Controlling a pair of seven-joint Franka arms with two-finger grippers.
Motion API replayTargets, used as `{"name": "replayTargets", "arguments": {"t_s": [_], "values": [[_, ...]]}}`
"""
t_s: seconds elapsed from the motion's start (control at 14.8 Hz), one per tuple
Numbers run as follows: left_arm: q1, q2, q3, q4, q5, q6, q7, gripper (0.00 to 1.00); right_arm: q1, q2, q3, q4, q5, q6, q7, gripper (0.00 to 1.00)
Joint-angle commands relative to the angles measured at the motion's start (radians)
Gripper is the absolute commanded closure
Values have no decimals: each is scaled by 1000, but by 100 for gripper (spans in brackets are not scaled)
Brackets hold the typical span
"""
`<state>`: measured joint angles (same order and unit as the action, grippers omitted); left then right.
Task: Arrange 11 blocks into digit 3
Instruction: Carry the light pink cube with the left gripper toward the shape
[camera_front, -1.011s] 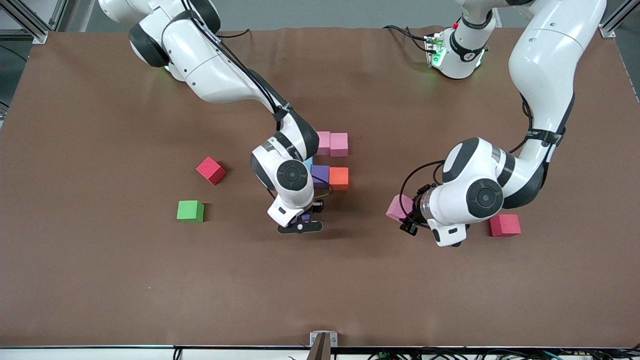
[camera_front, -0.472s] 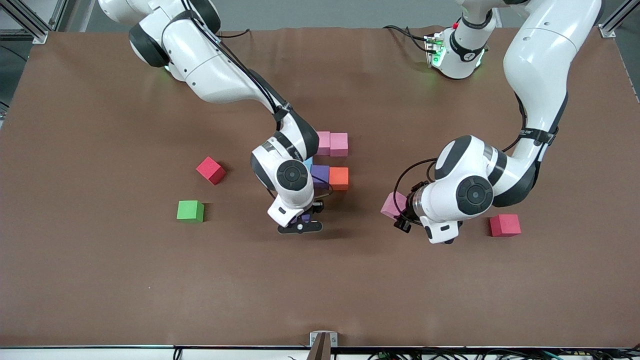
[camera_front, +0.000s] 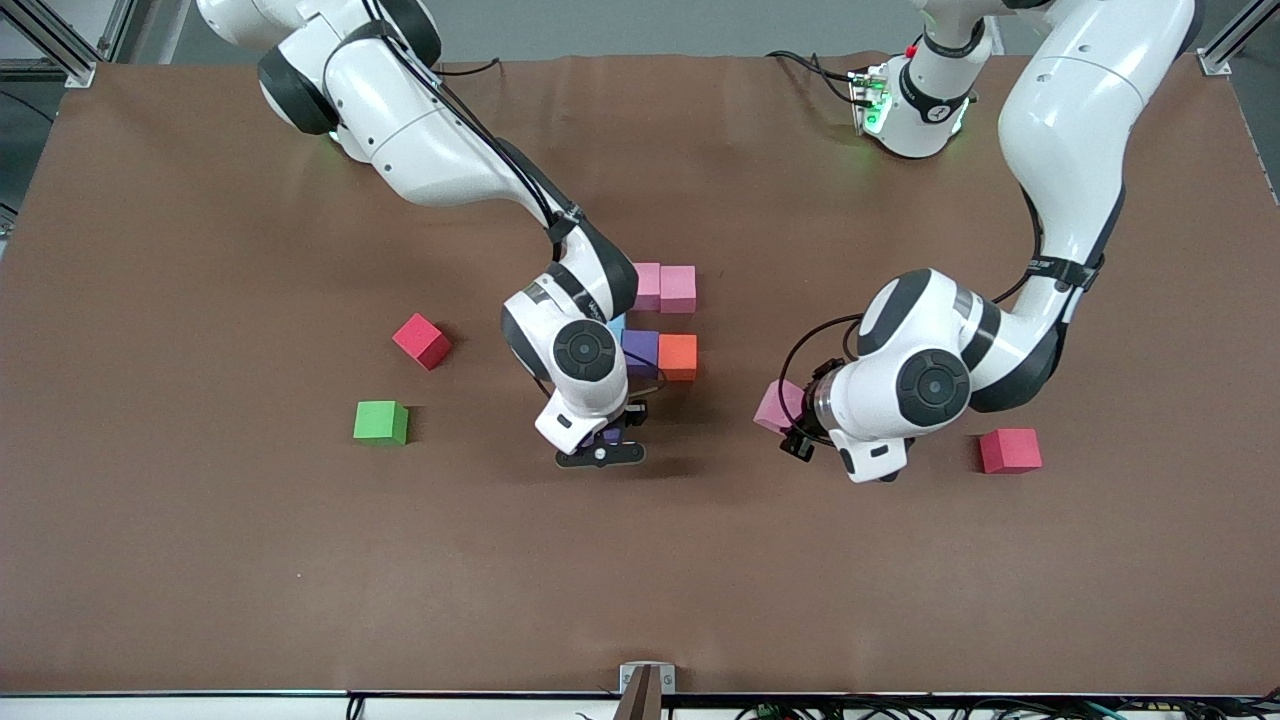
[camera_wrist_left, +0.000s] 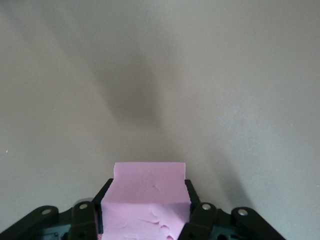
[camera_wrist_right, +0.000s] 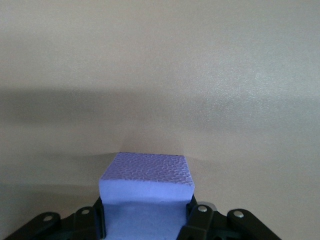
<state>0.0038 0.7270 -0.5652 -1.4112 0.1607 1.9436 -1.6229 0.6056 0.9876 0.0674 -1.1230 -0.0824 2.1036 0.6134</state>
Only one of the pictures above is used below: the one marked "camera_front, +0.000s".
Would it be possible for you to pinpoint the orange foam cube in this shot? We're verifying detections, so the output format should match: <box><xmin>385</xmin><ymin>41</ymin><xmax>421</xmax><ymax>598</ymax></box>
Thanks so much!
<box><xmin>658</xmin><ymin>334</ymin><xmax>699</xmax><ymax>382</ymax></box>

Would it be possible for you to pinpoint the brown table cover sheet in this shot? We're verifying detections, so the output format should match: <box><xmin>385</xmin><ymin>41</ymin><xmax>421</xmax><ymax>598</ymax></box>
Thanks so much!
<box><xmin>0</xmin><ymin>50</ymin><xmax>1280</xmax><ymax>697</ymax></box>

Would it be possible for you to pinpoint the red foam cube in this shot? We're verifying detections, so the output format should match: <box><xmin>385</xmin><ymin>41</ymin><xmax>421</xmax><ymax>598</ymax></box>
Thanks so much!
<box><xmin>391</xmin><ymin>312</ymin><xmax>454</xmax><ymax>372</ymax></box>
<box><xmin>978</xmin><ymin>427</ymin><xmax>1044</xmax><ymax>475</ymax></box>

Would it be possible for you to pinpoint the green foam cube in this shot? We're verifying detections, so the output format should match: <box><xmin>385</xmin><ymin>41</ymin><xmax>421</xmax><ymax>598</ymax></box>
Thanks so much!
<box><xmin>353</xmin><ymin>400</ymin><xmax>410</xmax><ymax>447</ymax></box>

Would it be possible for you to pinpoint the grey connector plate green light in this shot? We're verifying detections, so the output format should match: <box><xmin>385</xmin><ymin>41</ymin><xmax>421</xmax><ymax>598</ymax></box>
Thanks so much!
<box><xmin>848</xmin><ymin>66</ymin><xmax>893</xmax><ymax>134</ymax></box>

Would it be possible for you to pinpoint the small grey metal bracket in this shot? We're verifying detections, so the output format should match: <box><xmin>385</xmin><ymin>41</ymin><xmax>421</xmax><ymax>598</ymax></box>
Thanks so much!
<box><xmin>619</xmin><ymin>661</ymin><xmax>677</xmax><ymax>695</ymax></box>

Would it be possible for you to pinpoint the brown camera mount strip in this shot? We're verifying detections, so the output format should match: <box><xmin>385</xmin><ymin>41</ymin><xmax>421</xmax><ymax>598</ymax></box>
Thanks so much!
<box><xmin>612</xmin><ymin>665</ymin><xmax>665</xmax><ymax>720</ymax></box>

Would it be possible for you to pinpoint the aluminium frame profile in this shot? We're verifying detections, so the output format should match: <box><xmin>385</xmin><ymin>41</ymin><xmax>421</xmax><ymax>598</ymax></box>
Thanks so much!
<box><xmin>0</xmin><ymin>0</ymin><xmax>136</xmax><ymax>89</ymax></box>
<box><xmin>1197</xmin><ymin>0</ymin><xmax>1280</xmax><ymax>77</ymax></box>

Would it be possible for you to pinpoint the white table edge rail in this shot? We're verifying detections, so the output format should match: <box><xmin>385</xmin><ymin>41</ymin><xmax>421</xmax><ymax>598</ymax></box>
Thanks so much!
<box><xmin>0</xmin><ymin>693</ymin><xmax>1280</xmax><ymax>720</ymax></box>

